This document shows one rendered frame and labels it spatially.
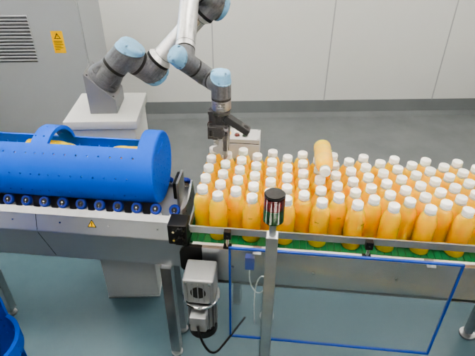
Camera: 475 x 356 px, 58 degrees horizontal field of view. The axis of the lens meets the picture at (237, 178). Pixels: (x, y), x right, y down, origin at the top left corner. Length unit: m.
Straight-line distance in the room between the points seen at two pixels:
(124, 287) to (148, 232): 0.93
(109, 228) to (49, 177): 0.30
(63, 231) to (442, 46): 4.00
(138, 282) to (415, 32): 3.49
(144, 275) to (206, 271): 1.01
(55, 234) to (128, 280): 0.78
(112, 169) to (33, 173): 0.30
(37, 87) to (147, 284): 1.62
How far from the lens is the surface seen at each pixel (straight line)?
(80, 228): 1.85
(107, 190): 1.67
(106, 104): 2.03
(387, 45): 4.66
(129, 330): 2.55
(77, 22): 3.14
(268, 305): 1.57
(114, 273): 2.57
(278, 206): 1.25
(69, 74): 3.27
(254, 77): 4.48
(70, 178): 1.70
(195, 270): 1.58
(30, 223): 1.94
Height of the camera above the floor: 2.00
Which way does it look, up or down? 34 degrees down
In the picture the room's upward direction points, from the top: straight up
